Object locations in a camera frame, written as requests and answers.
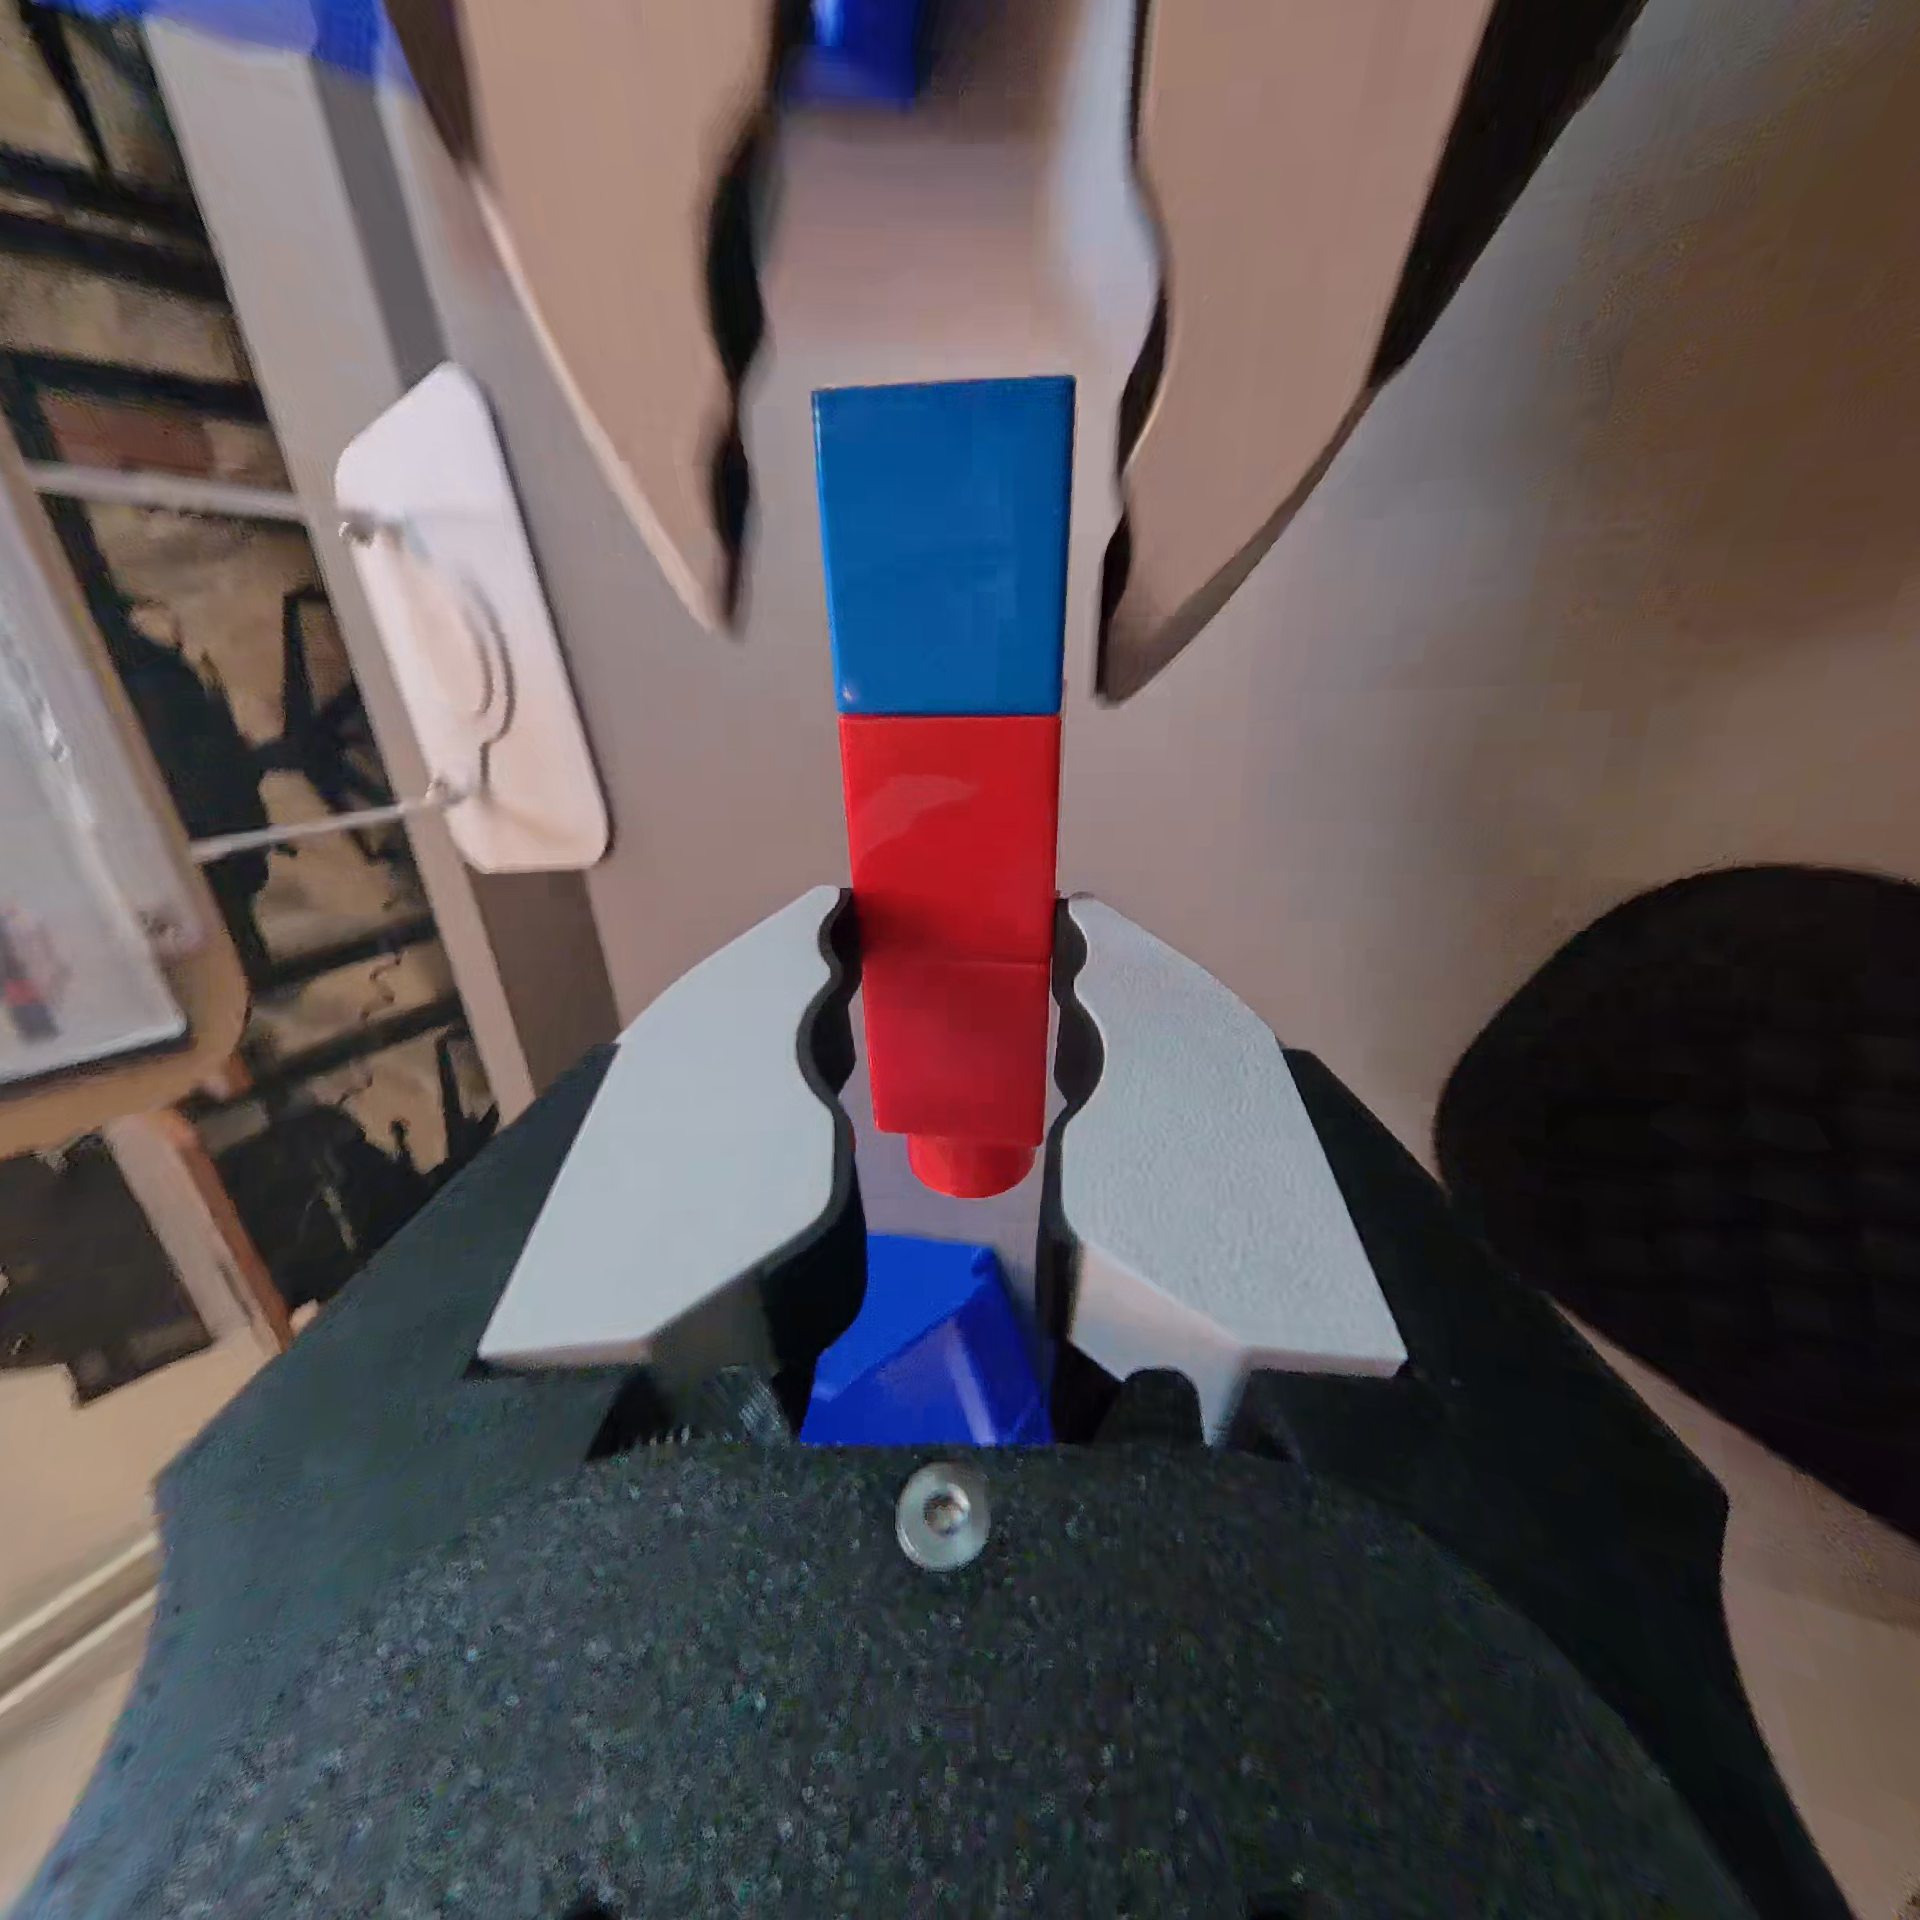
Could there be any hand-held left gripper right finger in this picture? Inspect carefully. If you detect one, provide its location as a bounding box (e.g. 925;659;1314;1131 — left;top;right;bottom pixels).
1039;895;1411;1446

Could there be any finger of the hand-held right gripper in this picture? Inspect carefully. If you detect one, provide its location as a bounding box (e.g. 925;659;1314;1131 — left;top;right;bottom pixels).
447;0;782;639
1091;0;1506;709

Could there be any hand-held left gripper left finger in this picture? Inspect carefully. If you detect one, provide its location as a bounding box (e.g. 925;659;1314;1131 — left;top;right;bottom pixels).
475;885;870;1434

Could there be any blue plastic bin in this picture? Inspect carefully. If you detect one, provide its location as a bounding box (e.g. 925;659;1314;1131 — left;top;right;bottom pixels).
801;1235;1054;1449
28;0;925;109

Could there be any red and blue block tower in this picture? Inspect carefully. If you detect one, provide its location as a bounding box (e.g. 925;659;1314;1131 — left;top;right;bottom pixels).
812;375;1078;1200

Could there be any white document stand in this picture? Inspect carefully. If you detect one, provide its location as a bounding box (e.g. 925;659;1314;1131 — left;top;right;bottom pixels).
0;361;609;1156

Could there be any printed instruction poster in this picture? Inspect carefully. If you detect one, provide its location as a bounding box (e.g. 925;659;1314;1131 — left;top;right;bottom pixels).
0;497;190;1080

